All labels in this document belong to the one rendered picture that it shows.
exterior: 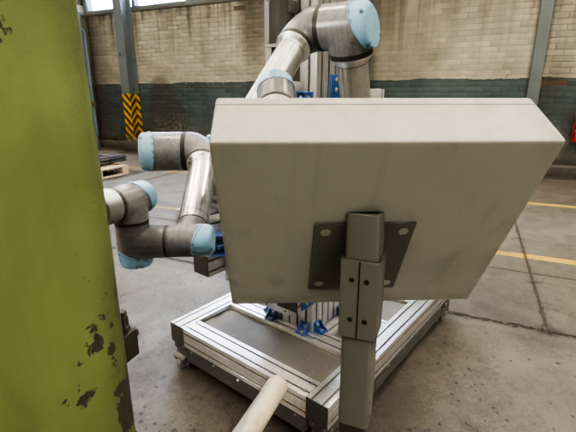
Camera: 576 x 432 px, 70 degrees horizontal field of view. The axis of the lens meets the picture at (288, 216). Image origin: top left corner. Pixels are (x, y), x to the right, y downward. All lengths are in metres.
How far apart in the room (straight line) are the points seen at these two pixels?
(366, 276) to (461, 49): 7.08
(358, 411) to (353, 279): 0.18
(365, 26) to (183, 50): 8.38
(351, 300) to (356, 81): 0.79
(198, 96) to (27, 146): 8.90
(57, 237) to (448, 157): 0.34
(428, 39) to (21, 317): 7.39
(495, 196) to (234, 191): 0.28
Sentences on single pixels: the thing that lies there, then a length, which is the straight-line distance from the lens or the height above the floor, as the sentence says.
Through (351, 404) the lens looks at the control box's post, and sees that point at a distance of 0.57.
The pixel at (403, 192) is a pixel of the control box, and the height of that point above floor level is 1.10.
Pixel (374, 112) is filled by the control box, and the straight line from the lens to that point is 0.44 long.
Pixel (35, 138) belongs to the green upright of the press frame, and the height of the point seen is 1.18.
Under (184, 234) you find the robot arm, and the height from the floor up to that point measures 0.90.
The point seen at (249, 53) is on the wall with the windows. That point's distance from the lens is 8.53.
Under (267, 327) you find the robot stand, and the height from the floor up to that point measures 0.21.
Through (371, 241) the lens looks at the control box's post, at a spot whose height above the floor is 1.05.
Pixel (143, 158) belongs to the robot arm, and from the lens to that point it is 1.27.
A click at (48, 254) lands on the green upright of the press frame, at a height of 1.11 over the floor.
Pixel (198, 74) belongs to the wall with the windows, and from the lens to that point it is 9.16.
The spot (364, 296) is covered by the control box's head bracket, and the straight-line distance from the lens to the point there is 0.48.
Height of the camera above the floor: 1.20
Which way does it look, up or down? 16 degrees down
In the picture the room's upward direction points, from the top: straight up
